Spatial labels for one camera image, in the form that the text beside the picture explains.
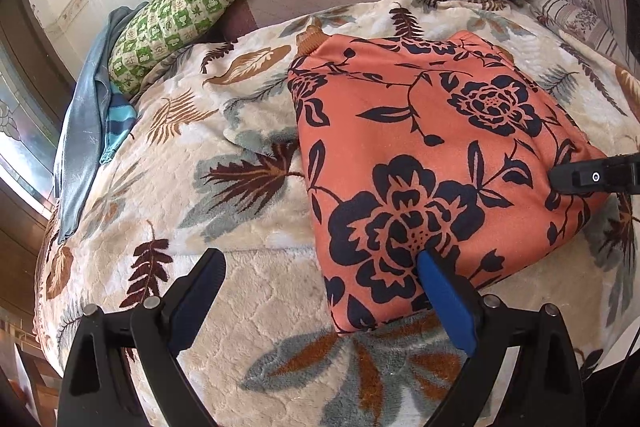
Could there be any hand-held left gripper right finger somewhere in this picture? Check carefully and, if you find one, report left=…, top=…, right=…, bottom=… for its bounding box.
left=417, top=249, right=583, bottom=427

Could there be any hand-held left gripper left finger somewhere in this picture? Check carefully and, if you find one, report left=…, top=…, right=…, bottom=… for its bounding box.
left=57, top=248, right=227, bottom=427

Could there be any orange floral garment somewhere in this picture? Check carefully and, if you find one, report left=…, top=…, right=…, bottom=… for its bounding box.
left=287, top=29, right=621, bottom=337

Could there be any cream leaf-print blanket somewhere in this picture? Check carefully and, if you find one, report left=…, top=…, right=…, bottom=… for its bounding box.
left=32, top=0, right=640, bottom=427

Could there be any teal striped cloth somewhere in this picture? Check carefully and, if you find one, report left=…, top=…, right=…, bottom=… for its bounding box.
left=99, top=94, right=137, bottom=165

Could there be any blue satin cloth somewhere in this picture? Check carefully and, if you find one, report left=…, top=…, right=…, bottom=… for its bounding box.
left=52, top=4, right=148, bottom=245

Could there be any green checkered pillow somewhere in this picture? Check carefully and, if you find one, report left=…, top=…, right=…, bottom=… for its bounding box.
left=108, top=0, right=288, bottom=95

